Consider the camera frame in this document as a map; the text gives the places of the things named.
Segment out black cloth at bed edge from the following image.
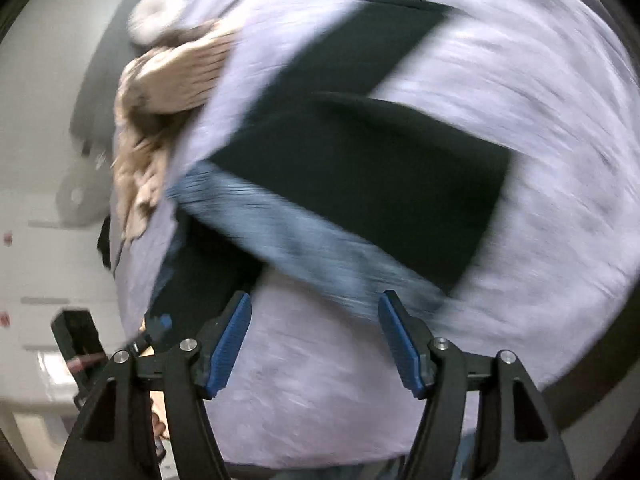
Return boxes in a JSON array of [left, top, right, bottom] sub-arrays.
[[96, 216, 111, 270]]

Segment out beige striped garment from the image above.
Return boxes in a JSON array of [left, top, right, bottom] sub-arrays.
[[112, 20, 238, 244]]

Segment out dark grey headboard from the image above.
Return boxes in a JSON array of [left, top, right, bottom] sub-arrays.
[[70, 0, 140, 157]]

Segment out black pants with patterned lining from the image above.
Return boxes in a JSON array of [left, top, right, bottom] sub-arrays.
[[150, 0, 512, 336]]

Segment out grey round fan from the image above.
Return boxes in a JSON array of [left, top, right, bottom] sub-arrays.
[[55, 158, 113, 228]]

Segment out white round fluffy cushion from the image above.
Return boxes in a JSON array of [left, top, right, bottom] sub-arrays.
[[127, 0, 188, 48]]

